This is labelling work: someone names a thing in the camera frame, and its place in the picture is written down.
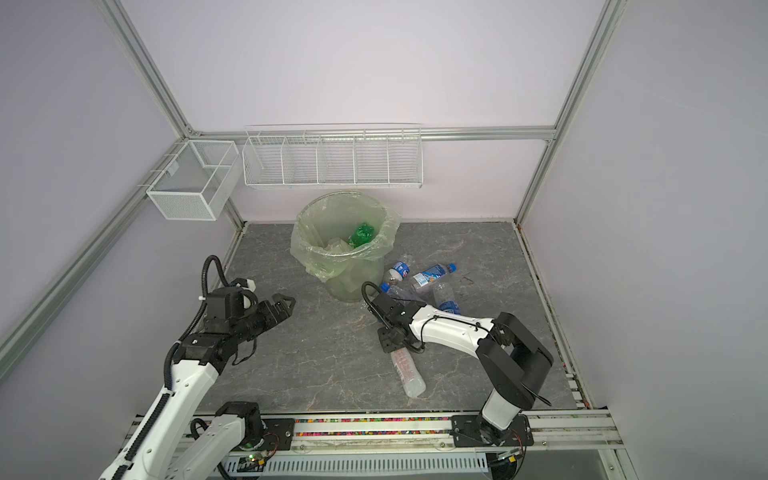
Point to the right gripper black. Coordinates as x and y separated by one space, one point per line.
386 343

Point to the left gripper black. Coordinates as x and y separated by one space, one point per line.
283 312

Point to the clear bottle red cap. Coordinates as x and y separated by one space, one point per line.
411 379

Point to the green soda bottle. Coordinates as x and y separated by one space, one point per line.
363 234

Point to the long clear bottle blue cap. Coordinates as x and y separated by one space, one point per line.
399 293

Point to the clear square bottle green label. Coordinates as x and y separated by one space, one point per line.
338 246

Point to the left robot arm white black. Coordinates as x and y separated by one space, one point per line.
180 396

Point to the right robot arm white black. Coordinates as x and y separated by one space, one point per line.
513 359

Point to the water bottle near bin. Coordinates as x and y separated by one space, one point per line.
399 271

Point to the mesh bin with green bag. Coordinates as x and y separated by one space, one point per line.
336 215

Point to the blue cap bottle far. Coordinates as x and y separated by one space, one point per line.
423 281

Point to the water bottle blue label right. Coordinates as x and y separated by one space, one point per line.
445 298

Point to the white mesh box basket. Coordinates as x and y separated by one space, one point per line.
197 181

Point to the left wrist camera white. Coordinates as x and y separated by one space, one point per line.
247 284

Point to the white wire shelf basket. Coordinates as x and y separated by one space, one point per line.
368 155

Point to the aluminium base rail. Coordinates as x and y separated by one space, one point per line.
336 445

